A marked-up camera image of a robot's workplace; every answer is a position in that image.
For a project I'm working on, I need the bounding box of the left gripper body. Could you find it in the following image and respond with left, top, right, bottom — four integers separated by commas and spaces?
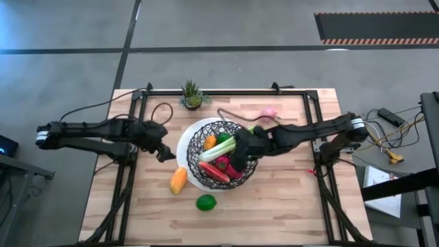
138, 121, 173, 156

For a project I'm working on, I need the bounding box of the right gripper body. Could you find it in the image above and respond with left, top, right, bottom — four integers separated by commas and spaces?
244, 127, 276, 162

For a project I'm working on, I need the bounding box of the red bell pepper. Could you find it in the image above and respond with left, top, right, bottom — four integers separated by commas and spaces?
224, 163, 244, 180

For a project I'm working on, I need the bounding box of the small green lime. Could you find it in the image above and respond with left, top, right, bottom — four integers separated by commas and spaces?
216, 132, 233, 145

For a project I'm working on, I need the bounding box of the green white celery stalk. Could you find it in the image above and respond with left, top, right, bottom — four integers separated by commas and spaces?
198, 135, 237, 163

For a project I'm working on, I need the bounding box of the red watermelon slice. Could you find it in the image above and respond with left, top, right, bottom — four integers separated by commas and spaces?
198, 161, 231, 184

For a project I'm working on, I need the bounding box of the orange yellow pepper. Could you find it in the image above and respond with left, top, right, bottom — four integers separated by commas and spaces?
169, 166, 189, 196

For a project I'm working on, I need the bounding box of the small orange fruit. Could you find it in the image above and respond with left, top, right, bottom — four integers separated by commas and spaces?
202, 134, 217, 151

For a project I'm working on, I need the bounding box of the large green lime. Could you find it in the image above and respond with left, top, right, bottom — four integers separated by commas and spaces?
195, 193, 217, 212

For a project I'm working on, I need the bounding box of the pink peach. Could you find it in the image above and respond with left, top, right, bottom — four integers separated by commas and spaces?
259, 106, 281, 121

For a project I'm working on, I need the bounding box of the small potted succulent plant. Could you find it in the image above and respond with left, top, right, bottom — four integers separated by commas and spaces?
178, 79, 213, 111

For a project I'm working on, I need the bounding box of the white paper sheet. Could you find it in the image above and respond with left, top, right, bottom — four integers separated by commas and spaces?
363, 165, 402, 219

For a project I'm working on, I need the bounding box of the grey metal shelf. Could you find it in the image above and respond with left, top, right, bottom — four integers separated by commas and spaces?
0, 154, 56, 247

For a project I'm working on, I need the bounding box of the black power brick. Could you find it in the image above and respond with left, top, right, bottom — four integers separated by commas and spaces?
377, 108, 405, 128

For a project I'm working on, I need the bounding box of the yellow clamp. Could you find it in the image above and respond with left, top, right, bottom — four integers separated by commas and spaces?
383, 149, 405, 165

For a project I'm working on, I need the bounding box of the black electronic device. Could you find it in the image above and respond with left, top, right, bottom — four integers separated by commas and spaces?
0, 134, 20, 158

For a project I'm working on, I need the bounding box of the black hazard-striped floor mat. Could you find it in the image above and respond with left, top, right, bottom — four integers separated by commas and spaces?
314, 12, 439, 45

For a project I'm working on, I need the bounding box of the black side cart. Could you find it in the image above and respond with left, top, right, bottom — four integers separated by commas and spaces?
359, 91, 439, 247

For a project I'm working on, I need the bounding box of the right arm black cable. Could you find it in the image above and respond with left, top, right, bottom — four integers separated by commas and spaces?
217, 107, 281, 124

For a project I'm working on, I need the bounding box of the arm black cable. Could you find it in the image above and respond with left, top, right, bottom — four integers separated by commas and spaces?
217, 107, 281, 124
60, 87, 147, 123

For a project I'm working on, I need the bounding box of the black wire basket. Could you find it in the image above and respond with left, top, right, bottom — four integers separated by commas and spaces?
186, 119, 259, 191

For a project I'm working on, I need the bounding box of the left gripper cable loop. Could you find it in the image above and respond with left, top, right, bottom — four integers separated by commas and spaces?
150, 102, 174, 126

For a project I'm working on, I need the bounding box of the black metal table frame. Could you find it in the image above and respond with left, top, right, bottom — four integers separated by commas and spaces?
80, 82, 373, 246

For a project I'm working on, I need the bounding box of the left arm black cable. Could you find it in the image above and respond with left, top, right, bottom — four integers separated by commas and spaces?
60, 87, 147, 123

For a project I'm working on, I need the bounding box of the floor cable bundle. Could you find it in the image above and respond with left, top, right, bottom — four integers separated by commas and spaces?
363, 106, 426, 155

